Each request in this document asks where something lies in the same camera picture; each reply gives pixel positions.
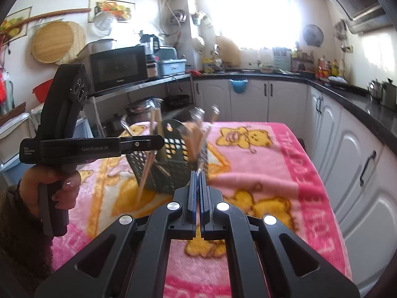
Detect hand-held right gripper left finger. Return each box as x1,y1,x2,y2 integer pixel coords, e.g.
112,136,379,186
34,171,199,298

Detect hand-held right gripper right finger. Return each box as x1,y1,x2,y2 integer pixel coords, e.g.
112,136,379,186
200,171,360,298

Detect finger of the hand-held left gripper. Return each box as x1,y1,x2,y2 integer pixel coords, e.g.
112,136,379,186
120,134,165,157

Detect chopstick pair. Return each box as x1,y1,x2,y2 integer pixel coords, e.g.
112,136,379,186
195,149,209,174
136,99,164,207

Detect grey perforated utensil holder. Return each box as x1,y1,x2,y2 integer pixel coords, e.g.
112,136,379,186
126,118,209,194

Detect person's left forearm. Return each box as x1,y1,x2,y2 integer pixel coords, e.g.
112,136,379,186
0,185,55,298

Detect person's left hand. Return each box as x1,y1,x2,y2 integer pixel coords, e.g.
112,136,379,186
19,164,82,216

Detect small steel pot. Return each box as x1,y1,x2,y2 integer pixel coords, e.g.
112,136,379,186
107,113,125,134

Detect steel steamer pot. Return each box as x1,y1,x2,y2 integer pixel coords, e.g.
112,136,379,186
124,98,163,125

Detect red plastic basin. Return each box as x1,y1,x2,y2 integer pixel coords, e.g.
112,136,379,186
33,78,55,103

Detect pink printed blanket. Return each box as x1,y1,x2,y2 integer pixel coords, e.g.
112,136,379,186
51,121,352,298

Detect metal shelf rack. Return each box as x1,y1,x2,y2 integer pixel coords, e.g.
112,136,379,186
90,73,193,137

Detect dark jar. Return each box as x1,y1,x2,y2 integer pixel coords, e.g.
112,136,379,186
146,54,159,79

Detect black microwave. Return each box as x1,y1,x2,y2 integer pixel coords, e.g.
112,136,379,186
89,45,149,94

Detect black electric kettle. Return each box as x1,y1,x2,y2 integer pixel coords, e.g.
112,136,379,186
139,33,160,55

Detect round bamboo board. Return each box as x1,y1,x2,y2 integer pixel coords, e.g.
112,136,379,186
32,21,76,66
66,22,88,57

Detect blue hanging basket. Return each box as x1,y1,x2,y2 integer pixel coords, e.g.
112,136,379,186
229,79,249,94

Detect white round lid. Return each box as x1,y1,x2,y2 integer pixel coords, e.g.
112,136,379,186
93,12,117,36

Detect wooden cutting board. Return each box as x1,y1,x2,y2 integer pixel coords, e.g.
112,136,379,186
217,34,241,67

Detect wooden rolling pin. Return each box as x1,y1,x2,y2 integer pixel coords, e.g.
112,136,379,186
6,8,92,27

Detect white lower kitchen cabinets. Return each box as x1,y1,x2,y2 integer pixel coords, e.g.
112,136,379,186
192,77,397,291

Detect pale cutlery box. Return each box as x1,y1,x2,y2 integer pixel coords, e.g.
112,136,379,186
272,46,291,70

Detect dish rack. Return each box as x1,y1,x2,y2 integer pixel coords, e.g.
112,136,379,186
290,50,315,72

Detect black kitchen countertop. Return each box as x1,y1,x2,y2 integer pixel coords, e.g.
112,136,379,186
190,68,397,140

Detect cluster of sauce bottles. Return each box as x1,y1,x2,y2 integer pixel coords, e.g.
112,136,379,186
318,57,342,78

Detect bright kitchen window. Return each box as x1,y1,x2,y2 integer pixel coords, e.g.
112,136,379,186
211,0,298,50

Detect steel teapot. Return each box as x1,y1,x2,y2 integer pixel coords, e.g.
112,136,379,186
367,79,383,100

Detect black range hood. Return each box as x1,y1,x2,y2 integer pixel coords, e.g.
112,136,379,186
312,0,393,35

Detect coiled hose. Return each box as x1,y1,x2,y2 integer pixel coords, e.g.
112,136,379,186
169,9,187,27

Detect leafy wall picture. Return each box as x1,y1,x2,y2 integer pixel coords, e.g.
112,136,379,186
0,6,33,42

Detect fruit wall picture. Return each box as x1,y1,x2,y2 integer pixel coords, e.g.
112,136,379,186
88,0,135,23

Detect small wall fan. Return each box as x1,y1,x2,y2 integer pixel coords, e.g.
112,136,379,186
302,24,325,45

